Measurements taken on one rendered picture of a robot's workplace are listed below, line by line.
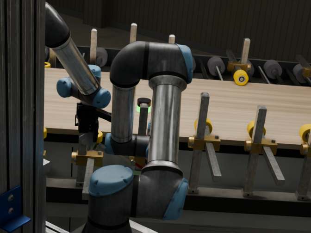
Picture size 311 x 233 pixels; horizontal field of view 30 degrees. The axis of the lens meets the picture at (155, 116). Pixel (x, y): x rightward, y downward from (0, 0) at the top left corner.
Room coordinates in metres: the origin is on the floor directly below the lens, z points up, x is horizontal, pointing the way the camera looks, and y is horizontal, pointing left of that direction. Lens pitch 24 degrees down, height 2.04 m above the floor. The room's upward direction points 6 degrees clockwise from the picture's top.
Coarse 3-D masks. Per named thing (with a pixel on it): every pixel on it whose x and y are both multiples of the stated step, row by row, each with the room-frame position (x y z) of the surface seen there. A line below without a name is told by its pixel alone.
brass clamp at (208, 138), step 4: (192, 136) 2.27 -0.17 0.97; (204, 136) 2.28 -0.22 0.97; (208, 136) 2.29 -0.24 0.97; (212, 136) 2.29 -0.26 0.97; (188, 140) 2.27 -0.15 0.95; (192, 140) 2.25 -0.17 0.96; (196, 140) 2.25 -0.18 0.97; (200, 140) 2.25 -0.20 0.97; (204, 140) 2.25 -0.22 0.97; (208, 140) 2.25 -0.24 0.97; (212, 140) 2.26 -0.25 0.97; (216, 140) 2.26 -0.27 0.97; (188, 144) 2.26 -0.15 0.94; (192, 144) 2.24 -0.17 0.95; (196, 144) 2.25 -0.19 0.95; (200, 144) 2.25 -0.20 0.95; (204, 144) 2.25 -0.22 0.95; (216, 144) 2.25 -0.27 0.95; (196, 148) 2.25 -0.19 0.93; (200, 148) 2.25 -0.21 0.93; (204, 148) 2.25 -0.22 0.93; (216, 148) 2.25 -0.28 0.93
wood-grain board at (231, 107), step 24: (48, 72) 3.09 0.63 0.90; (48, 96) 2.73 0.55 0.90; (144, 96) 2.86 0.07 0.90; (192, 96) 2.93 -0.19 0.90; (216, 96) 2.97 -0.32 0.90; (240, 96) 3.00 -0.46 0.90; (264, 96) 3.04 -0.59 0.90; (288, 96) 3.08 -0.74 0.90; (48, 120) 2.45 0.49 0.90; (72, 120) 2.47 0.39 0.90; (192, 120) 2.61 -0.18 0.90; (216, 120) 2.64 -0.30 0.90; (240, 120) 2.67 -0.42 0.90; (288, 120) 2.73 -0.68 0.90; (240, 144) 2.43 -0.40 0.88; (288, 144) 2.45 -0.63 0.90
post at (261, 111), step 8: (256, 112) 2.30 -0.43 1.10; (264, 112) 2.27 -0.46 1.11; (256, 120) 2.28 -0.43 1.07; (264, 120) 2.27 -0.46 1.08; (256, 128) 2.27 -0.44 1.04; (256, 136) 2.27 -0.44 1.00; (248, 160) 2.30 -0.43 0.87; (256, 160) 2.27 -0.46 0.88; (248, 168) 2.28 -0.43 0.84; (248, 176) 2.27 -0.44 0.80; (248, 184) 2.27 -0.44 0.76
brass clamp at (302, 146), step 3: (303, 144) 2.30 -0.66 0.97; (306, 144) 2.31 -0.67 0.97; (300, 147) 2.32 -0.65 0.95; (303, 147) 2.29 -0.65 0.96; (306, 147) 2.29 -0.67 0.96; (309, 147) 2.28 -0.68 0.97; (300, 150) 2.31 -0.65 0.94; (303, 150) 2.28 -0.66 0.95; (306, 150) 2.28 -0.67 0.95; (309, 150) 2.28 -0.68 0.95; (300, 153) 2.30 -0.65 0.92; (303, 153) 2.28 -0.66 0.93; (306, 153) 2.28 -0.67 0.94; (309, 153) 2.28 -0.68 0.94; (306, 156) 2.28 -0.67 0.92; (309, 156) 2.28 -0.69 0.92
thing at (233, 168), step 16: (48, 144) 2.43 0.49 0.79; (64, 144) 2.43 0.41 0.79; (48, 160) 2.43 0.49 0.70; (64, 160) 2.43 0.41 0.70; (112, 160) 2.45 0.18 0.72; (224, 160) 2.48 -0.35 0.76; (240, 160) 2.49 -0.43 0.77; (288, 160) 2.51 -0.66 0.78; (64, 176) 2.43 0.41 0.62; (208, 176) 2.48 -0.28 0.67; (224, 176) 2.49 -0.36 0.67; (240, 176) 2.49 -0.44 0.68; (256, 176) 2.50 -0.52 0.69; (288, 176) 2.51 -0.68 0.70; (64, 224) 2.43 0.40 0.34; (80, 224) 2.44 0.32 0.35; (144, 224) 2.46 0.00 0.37; (160, 224) 2.47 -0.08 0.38; (176, 224) 2.47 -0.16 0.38; (192, 224) 2.48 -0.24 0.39
